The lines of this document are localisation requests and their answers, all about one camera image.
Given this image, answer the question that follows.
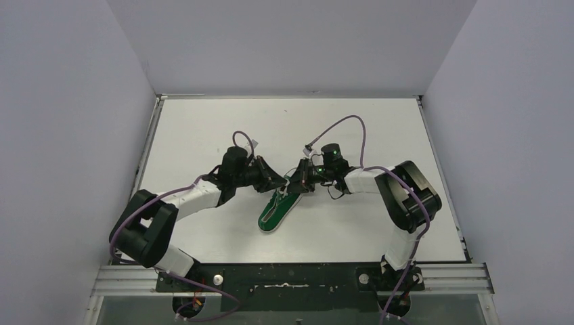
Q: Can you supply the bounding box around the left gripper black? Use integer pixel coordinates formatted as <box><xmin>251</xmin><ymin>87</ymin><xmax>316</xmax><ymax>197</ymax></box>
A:
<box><xmin>234</xmin><ymin>155</ymin><xmax>288</xmax><ymax>194</ymax></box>

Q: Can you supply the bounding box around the aluminium front rail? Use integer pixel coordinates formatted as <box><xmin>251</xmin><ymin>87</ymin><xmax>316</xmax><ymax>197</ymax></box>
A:
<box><xmin>89</xmin><ymin>263</ymin><xmax>494</xmax><ymax>298</ymax></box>

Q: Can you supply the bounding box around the green canvas sneaker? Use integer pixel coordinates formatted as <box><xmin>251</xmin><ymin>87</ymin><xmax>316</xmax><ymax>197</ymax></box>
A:
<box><xmin>257</xmin><ymin>187</ymin><xmax>302</xmax><ymax>235</ymax></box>

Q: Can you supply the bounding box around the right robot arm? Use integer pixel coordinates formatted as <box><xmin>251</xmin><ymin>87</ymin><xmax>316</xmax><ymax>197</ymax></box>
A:
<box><xmin>284</xmin><ymin>143</ymin><xmax>442</xmax><ymax>289</ymax></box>

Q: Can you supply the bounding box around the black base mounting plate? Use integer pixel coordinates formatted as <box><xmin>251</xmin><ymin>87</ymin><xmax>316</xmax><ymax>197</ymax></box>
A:
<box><xmin>154</xmin><ymin>262</ymin><xmax>424</xmax><ymax>315</ymax></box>

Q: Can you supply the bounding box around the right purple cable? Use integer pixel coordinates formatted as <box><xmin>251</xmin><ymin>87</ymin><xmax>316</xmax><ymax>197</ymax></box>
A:
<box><xmin>308</xmin><ymin>115</ymin><xmax>431</xmax><ymax>325</ymax></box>

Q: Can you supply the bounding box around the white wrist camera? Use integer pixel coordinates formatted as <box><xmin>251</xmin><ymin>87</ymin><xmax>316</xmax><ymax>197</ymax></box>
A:
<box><xmin>303</xmin><ymin>144</ymin><xmax>321</xmax><ymax>160</ymax></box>
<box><xmin>247</xmin><ymin>139</ymin><xmax>259</xmax><ymax>155</ymax></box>

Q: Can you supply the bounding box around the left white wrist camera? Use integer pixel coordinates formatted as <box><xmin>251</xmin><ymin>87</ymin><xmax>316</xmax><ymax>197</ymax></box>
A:
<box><xmin>247</xmin><ymin>139</ymin><xmax>259</xmax><ymax>155</ymax></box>

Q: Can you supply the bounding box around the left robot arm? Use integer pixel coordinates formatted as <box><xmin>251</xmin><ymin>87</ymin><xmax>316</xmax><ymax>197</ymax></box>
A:
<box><xmin>109</xmin><ymin>146</ymin><xmax>287</xmax><ymax>290</ymax></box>

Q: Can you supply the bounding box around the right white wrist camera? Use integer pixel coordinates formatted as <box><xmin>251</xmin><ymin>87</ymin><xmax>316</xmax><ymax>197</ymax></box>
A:
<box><xmin>303</xmin><ymin>144</ymin><xmax>321</xmax><ymax>160</ymax></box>

